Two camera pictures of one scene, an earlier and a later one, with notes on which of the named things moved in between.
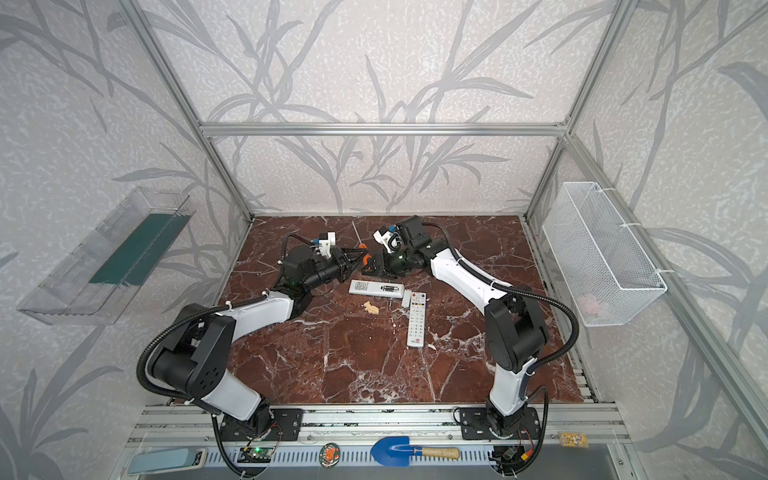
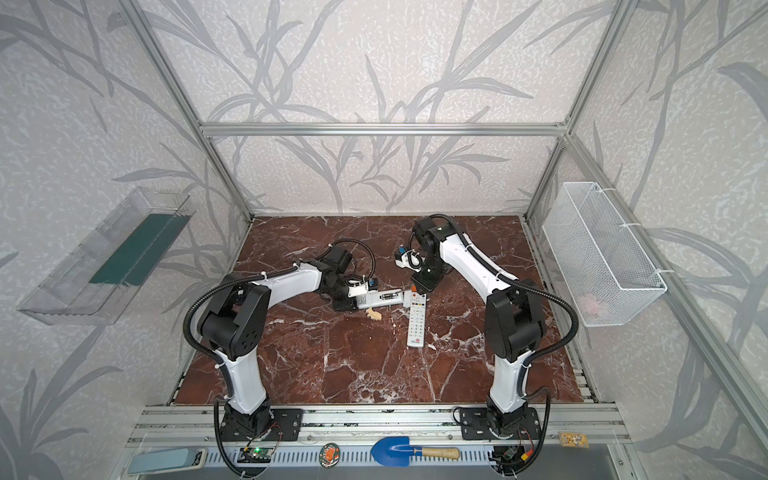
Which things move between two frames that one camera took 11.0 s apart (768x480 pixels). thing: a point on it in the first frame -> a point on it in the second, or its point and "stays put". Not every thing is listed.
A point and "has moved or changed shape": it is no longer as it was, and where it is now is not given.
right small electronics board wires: (514, 457) stays put
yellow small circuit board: (571, 439) stays put
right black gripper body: (383, 262) -> (424, 282)
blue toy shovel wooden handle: (397, 450) stays put
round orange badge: (329, 454) stays put
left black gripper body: (342, 261) -> (352, 297)
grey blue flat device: (166, 460) stays put
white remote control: (377, 288) has moved or changed shape
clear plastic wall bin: (92, 285) stays put
